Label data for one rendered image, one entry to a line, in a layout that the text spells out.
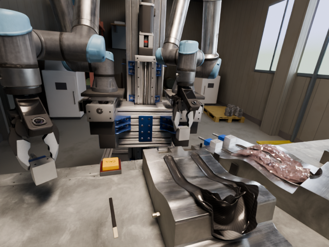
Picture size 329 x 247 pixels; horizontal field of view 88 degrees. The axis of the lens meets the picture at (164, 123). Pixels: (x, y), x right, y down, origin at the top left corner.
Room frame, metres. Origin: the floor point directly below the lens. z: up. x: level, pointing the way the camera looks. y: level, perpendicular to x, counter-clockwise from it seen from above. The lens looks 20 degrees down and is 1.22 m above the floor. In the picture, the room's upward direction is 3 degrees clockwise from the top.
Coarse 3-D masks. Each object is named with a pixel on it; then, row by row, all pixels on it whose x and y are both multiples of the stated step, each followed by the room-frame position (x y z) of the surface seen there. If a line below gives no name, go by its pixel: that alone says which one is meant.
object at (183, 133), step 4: (180, 128) 0.68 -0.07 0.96; (184, 128) 0.68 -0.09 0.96; (188, 128) 0.69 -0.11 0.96; (176, 132) 0.70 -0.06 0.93; (180, 132) 0.67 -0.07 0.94; (184, 132) 0.68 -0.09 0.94; (188, 132) 0.69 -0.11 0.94; (176, 136) 0.70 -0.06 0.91; (180, 136) 0.67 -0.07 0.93; (184, 136) 0.68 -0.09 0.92; (188, 136) 0.69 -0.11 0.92; (180, 140) 0.67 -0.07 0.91
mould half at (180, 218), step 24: (144, 168) 0.55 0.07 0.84; (192, 168) 0.50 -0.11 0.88; (216, 168) 0.51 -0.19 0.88; (168, 192) 0.34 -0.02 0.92; (216, 192) 0.33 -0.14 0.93; (264, 192) 0.34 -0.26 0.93; (168, 216) 0.28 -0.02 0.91; (192, 216) 0.26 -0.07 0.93; (264, 216) 0.31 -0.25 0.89; (168, 240) 0.27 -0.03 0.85; (192, 240) 0.25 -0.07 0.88; (216, 240) 0.26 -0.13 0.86; (240, 240) 0.27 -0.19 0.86; (264, 240) 0.27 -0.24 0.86
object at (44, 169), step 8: (32, 160) 0.41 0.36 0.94; (40, 160) 0.39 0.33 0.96; (48, 160) 0.39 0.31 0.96; (32, 168) 0.36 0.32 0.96; (40, 168) 0.37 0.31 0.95; (48, 168) 0.38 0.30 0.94; (32, 176) 0.37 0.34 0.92; (40, 176) 0.36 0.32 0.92; (48, 176) 0.38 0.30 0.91; (56, 176) 0.39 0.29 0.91
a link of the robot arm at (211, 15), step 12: (204, 0) 0.97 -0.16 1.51; (216, 0) 0.94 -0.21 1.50; (204, 12) 0.98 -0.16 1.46; (216, 12) 0.96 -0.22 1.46; (204, 24) 0.99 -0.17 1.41; (216, 24) 0.97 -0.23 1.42; (204, 36) 1.00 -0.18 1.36; (216, 36) 0.99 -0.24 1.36; (204, 48) 1.01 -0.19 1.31; (216, 48) 1.02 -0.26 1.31; (204, 60) 1.01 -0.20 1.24; (216, 60) 1.02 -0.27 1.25; (204, 72) 1.03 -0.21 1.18; (216, 72) 1.00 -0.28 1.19
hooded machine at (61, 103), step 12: (48, 60) 3.29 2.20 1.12; (48, 72) 3.18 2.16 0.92; (60, 72) 3.23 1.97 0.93; (72, 72) 3.27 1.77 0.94; (84, 72) 3.91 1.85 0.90; (48, 84) 3.17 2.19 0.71; (60, 84) 3.21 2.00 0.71; (72, 84) 3.26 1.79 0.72; (84, 84) 3.80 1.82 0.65; (48, 96) 3.16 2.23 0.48; (60, 96) 3.21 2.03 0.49; (72, 96) 3.26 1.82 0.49; (48, 108) 3.16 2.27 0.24; (60, 108) 3.20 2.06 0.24; (72, 108) 3.25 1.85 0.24
